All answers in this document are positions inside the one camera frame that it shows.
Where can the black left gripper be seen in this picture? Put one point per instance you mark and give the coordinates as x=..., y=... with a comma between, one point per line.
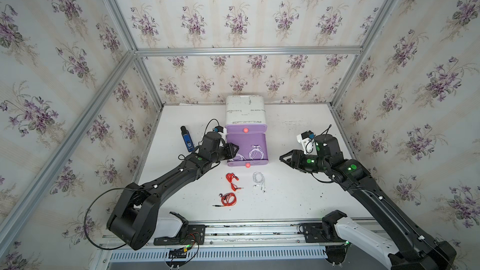
x=229, y=149

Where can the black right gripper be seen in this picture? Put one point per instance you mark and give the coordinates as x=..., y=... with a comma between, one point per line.
x=294, y=154

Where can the purple drawer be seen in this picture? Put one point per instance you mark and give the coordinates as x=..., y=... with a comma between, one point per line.
x=249, y=128
x=245, y=141

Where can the red earphones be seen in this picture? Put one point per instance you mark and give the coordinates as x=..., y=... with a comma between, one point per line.
x=227, y=200
x=231, y=179

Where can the white earphones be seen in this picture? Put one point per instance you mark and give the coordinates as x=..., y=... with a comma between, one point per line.
x=259, y=181
x=256, y=153
x=239, y=157

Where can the purple top drawer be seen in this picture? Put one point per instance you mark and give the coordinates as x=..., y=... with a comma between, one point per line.
x=249, y=128

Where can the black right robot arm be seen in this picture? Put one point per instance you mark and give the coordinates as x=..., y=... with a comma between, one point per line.
x=408, y=247

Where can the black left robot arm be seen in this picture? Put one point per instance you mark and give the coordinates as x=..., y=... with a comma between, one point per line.
x=134, y=218

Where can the white drawer cabinet shell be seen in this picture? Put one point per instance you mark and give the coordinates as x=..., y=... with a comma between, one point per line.
x=245, y=110

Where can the blue black stapler box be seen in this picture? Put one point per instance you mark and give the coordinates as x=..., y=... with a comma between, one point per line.
x=187, y=139

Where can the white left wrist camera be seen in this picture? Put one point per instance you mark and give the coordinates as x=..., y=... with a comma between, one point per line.
x=220, y=130

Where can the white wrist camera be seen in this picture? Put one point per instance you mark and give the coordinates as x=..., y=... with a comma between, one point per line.
x=305, y=137
x=220, y=130

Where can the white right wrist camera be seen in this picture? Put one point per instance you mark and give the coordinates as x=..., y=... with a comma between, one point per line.
x=305, y=137

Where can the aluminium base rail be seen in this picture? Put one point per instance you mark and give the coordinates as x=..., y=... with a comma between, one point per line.
x=240, y=234

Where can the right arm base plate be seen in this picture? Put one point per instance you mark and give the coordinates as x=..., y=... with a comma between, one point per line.
x=319, y=232

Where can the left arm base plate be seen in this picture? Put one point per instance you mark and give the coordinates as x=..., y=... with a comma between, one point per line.
x=180, y=234

